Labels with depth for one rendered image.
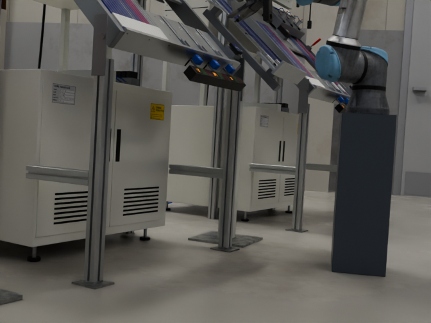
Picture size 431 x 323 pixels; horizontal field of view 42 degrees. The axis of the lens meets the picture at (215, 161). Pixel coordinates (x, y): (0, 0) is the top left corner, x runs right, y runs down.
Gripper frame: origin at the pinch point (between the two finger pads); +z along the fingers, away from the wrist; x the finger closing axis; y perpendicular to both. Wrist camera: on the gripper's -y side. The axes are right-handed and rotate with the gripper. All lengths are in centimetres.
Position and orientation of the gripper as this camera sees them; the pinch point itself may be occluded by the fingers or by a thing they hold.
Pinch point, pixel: (234, 19)
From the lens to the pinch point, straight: 240.1
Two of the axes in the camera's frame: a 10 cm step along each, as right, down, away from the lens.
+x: -4.1, 0.1, -9.1
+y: -4.3, -8.9, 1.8
